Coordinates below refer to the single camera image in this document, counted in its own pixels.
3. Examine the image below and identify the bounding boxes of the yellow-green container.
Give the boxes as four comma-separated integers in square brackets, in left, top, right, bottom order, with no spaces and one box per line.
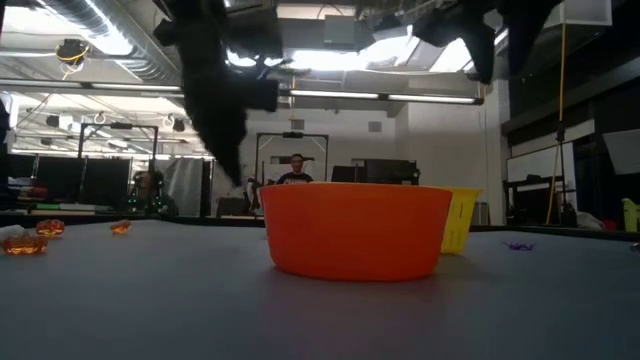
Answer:
[621,197,640,233]

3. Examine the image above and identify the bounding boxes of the black shelf unit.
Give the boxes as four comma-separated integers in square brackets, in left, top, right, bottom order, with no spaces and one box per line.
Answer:
[502,174,566,226]

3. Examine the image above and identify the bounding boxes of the grey plastic cover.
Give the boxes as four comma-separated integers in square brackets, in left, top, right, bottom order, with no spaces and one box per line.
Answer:
[158,157,206,217]

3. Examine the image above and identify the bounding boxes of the background robot with green lights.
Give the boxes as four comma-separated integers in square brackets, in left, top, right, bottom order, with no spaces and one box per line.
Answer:
[124,169,174,217]

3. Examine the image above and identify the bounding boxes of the long linear ceiling light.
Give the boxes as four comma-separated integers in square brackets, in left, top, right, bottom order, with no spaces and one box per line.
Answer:
[0,77,484,106]

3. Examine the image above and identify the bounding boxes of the wide black monitor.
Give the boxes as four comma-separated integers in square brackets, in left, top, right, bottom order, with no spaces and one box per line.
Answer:
[364,158,421,187]

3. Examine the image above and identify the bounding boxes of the white bag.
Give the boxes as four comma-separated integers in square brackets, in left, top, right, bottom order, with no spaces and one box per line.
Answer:
[575,210,605,231]

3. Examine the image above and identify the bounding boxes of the ceiling cable reel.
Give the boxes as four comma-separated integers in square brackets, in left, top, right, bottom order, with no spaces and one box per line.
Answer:
[53,38,92,69]

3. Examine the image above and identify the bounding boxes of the yellow hanging cable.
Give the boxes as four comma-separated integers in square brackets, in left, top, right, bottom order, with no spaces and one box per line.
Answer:
[545,22,569,226]

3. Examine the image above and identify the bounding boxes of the blue-grey table mat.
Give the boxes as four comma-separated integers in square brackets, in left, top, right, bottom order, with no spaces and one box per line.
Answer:
[0,219,640,360]

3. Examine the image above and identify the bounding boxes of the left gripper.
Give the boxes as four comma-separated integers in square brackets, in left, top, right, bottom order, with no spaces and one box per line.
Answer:
[178,23,252,187]

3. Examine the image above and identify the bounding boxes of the black pole stand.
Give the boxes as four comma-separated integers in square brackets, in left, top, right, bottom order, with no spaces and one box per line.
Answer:
[553,122,577,227]

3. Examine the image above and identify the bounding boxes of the dark desk monitor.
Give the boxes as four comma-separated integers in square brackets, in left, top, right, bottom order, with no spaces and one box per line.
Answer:
[82,157,132,206]
[35,157,84,204]

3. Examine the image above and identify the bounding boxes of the whiteboard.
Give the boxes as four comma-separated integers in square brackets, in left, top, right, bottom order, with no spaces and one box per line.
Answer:
[506,141,577,185]

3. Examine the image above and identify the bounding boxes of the large ceiling light panel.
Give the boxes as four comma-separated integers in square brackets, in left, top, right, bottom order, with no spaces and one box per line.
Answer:
[224,24,481,74]

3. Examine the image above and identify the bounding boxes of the person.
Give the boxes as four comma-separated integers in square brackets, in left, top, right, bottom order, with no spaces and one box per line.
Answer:
[275,153,315,185]

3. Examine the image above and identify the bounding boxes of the white wall panel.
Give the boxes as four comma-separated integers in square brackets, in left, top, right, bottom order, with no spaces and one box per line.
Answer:
[601,128,640,176]

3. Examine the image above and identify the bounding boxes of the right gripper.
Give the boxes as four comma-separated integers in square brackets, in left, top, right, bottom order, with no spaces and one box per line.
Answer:
[411,0,500,86]

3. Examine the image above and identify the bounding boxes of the black gantry frame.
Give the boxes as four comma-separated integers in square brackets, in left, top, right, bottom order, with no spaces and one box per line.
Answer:
[254,131,330,184]
[77,122,160,174]

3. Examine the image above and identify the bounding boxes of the small black monitor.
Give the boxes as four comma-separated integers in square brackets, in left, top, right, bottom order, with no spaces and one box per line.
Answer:
[331,164,366,184]

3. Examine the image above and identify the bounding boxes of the silver air duct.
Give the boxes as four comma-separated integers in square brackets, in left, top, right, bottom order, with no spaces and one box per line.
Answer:
[29,0,201,136]

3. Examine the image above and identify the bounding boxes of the orange plastic bowl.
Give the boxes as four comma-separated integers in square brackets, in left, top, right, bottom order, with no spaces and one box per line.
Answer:
[259,182,454,281]

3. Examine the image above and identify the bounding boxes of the yellow plastic basket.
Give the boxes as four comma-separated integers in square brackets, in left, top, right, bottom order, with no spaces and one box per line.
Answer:
[439,186,484,255]

